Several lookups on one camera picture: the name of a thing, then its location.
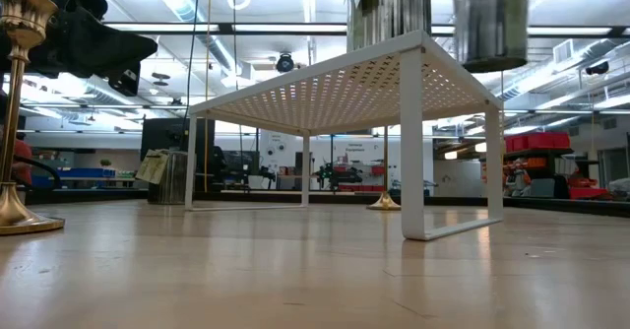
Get gold candlestick holder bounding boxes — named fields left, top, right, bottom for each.
left=0, top=0, right=66, bottom=236
left=366, top=124, right=403, bottom=212

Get black monitor screen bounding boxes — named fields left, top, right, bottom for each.
left=140, top=116, right=217, bottom=163

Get black ceiling-mounted camera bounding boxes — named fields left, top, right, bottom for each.
left=275, top=52, right=295, bottom=74

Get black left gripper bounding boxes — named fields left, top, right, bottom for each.
left=29, top=7, right=158, bottom=97

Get yellow hanging cable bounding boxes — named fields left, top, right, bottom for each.
left=203, top=0, right=213, bottom=192

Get black aluminium rig frame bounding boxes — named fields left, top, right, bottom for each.
left=0, top=21, right=630, bottom=220

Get metal rack with red bins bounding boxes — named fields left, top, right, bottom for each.
left=502, top=131, right=614, bottom=202
left=333, top=164, right=387, bottom=193

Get person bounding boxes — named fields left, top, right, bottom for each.
left=12, top=130, right=34, bottom=188

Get black hanging cable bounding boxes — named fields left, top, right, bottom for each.
left=181, top=0, right=204, bottom=136

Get silver scented candle tin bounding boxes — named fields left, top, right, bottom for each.
left=451, top=0, right=529, bottom=74
left=346, top=0, right=433, bottom=53
left=135, top=148, right=189, bottom=206

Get blue storage bins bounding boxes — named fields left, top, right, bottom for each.
left=56, top=166, right=117, bottom=180

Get white perforated metal shelf riser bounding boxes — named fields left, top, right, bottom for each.
left=184, top=29, right=506, bottom=242

